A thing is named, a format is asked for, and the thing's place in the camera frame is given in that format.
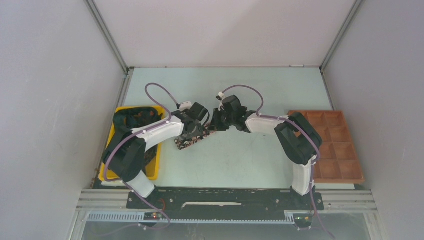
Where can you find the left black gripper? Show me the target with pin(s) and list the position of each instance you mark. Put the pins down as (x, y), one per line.
(198, 131)

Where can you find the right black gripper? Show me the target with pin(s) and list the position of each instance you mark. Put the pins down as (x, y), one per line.
(215, 124)

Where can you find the pink rose floral tie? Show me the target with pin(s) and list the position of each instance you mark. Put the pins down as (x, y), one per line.
(183, 143)

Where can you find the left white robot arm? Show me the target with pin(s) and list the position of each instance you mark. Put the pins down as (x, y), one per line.
(125, 154)

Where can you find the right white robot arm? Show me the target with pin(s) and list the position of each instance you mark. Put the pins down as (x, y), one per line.
(298, 138)

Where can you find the pile of dark ties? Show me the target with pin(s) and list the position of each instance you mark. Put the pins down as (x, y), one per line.
(132, 119)

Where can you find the brown compartment tray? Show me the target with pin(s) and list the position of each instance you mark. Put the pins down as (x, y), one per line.
(339, 163)

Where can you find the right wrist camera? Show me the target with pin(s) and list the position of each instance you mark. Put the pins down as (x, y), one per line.
(231, 104)

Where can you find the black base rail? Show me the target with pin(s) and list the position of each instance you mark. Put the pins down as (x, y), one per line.
(227, 203)

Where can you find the white slotted cable duct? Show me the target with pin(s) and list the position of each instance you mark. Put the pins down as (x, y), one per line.
(147, 217)

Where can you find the aluminium frame rail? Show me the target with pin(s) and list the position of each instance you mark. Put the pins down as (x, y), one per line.
(334, 201)

